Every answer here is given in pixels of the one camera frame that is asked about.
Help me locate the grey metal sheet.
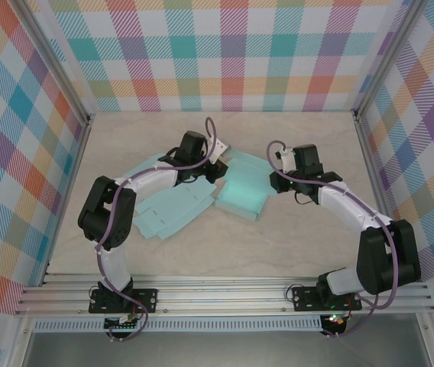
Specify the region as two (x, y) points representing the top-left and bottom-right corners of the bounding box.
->
(24, 331), (430, 367)

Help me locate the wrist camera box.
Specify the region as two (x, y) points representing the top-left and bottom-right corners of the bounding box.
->
(205, 136), (228, 164)
(275, 148), (299, 174)

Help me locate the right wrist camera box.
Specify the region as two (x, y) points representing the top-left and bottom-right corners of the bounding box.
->
(275, 148), (299, 174)

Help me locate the wide aluminium base rail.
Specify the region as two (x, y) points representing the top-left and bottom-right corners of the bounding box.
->
(14, 271), (434, 317)

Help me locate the short aluminium frame post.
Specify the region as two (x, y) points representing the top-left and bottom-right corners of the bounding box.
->
(415, 313), (434, 367)
(8, 316), (37, 367)

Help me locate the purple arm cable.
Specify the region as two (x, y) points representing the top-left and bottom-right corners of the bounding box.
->
(264, 139), (400, 339)
(95, 116), (220, 343)

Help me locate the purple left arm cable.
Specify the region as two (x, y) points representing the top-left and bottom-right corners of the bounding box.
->
(95, 116), (220, 343)

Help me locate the small green circuit board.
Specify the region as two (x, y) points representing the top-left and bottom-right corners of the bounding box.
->
(104, 315), (141, 330)

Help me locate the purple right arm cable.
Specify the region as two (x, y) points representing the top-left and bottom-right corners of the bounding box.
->
(264, 139), (400, 339)

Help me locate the circuit board with lit LED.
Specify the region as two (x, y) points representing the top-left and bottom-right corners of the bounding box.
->
(322, 313), (347, 328)

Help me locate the aluminium side rail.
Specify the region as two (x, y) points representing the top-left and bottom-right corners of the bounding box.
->
(40, 114), (96, 287)
(353, 110), (410, 282)

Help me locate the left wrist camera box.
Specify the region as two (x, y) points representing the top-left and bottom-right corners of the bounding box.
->
(205, 136), (228, 164)

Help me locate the white slotted cable duct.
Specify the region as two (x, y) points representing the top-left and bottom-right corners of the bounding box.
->
(33, 315), (325, 333)

